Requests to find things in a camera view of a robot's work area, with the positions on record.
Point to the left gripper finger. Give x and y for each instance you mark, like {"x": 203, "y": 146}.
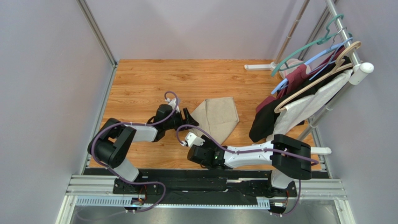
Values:
{"x": 187, "y": 115}
{"x": 190, "y": 122}

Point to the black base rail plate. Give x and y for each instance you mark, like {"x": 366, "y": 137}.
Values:
{"x": 200, "y": 187}

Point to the beige linen napkin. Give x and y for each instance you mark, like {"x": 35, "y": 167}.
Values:
{"x": 217, "y": 116}

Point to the white towel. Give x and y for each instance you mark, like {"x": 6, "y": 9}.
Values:
{"x": 301, "y": 109}

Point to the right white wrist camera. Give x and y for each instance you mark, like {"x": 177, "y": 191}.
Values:
{"x": 192, "y": 140}

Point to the black garment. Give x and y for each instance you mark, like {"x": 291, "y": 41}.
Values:
{"x": 263, "y": 124}

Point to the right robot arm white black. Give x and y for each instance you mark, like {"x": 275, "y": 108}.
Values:
{"x": 290, "y": 158}

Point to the aluminium frame rail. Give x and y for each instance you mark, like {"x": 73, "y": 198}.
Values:
{"x": 96, "y": 190}

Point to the pink white garment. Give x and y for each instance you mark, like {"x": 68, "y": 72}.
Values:
{"x": 289, "y": 66}

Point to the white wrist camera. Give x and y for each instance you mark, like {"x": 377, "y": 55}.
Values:
{"x": 174, "y": 104}
{"x": 192, "y": 140}

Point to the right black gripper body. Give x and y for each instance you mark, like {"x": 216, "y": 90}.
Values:
{"x": 193, "y": 154}

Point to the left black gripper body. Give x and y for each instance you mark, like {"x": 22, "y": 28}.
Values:
{"x": 176, "y": 120}

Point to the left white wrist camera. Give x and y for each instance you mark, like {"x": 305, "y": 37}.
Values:
{"x": 174, "y": 104}

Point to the green clothes hanger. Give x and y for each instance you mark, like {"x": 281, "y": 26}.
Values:
{"x": 319, "y": 41}

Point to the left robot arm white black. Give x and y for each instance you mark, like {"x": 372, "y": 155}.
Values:
{"x": 112, "y": 143}

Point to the maroon garment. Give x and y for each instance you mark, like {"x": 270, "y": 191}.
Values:
{"x": 299, "y": 76}

